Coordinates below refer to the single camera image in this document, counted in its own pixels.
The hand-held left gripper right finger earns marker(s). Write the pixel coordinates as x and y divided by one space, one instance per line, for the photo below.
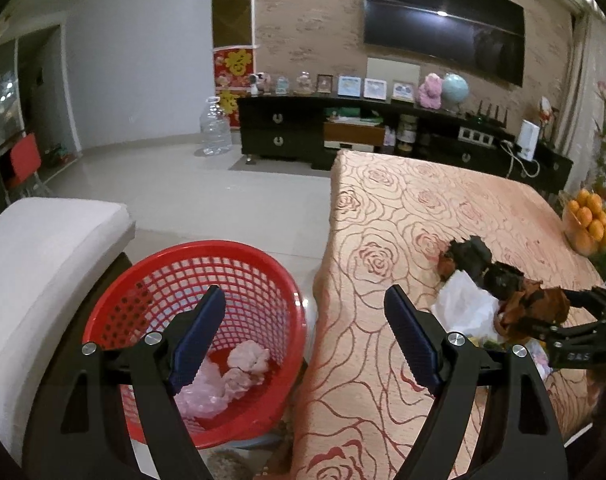
413 345

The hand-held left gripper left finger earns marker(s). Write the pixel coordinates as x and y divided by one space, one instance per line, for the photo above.
198 342

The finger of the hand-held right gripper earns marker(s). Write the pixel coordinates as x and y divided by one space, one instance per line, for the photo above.
585 297
570 332

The brown dried peel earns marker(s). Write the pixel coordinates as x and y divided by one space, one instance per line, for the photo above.
533 305

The white tissue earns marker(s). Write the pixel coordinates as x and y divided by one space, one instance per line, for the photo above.
465 305

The red plastic mesh basket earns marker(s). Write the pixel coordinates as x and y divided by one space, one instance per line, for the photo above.
263 270

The dark lumpy object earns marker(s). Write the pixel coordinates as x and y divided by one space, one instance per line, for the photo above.
483 262

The clear plastic wrapper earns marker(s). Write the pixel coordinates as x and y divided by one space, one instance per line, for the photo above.
539 357

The pink crumpled tissue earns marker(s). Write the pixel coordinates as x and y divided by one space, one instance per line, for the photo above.
248 360

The translucent crumpled plastic bag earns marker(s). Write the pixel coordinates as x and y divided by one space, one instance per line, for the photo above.
203 400

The glass fruit bowl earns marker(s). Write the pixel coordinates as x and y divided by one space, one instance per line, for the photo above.
573 237

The small green scrap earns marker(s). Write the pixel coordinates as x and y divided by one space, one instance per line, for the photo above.
489 344

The pile of oranges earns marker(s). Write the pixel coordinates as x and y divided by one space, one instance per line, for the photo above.
588 215

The small brown peel piece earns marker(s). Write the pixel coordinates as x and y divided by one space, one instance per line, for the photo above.
444 265

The rose pattern sofa cushion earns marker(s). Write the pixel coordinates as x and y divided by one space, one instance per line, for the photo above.
383 210

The white upright device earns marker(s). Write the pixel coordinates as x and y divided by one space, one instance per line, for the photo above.
528 137

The white seat cushion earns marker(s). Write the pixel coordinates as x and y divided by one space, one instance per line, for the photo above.
38 270

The small doll figure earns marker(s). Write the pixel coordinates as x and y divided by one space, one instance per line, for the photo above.
546 110

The white power strip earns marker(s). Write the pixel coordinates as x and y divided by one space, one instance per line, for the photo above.
475 134

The black antenna router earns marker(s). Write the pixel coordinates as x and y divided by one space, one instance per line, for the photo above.
485 119

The large clear water bottle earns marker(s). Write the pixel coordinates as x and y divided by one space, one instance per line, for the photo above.
215 130

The white canister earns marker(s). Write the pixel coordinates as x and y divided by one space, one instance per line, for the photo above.
408 130

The brown wooden box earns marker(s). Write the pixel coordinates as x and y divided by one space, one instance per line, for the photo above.
353 135

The black television cabinet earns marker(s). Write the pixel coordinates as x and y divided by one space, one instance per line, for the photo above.
263 130

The green book stack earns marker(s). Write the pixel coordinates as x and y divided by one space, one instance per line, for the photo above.
355 119

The colourful toy box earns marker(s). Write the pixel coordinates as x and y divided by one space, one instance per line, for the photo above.
58 154

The beige curtain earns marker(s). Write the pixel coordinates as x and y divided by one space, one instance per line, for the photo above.
595 60

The pale blue desk globe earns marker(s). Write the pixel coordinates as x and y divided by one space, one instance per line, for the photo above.
455 89

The red chair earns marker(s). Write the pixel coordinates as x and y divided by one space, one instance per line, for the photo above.
25 157

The pink plush toy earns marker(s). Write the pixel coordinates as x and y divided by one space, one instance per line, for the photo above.
430 91

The small pink figurine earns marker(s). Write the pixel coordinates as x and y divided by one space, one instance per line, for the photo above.
266 81

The pink snow globe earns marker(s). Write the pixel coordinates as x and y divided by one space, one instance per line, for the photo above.
303 84

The black flat television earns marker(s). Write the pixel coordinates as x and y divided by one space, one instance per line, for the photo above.
443 25

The light picture frame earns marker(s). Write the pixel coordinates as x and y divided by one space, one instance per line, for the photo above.
403 91

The white picture frame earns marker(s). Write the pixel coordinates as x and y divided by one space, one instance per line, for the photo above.
375 89

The small white camera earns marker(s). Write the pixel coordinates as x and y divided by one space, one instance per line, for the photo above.
255 85

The blue picture frame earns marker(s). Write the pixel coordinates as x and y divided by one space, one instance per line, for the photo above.
349 86

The small dark picture frame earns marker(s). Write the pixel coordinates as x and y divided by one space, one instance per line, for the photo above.
325 83

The red festive wall poster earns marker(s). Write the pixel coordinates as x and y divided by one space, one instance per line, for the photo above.
233 67

